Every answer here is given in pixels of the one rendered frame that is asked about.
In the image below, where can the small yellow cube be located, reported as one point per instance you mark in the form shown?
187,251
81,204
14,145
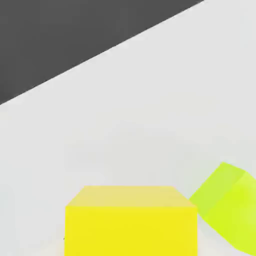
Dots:
131,230

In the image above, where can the small lime green cube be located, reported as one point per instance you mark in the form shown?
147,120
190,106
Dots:
230,210

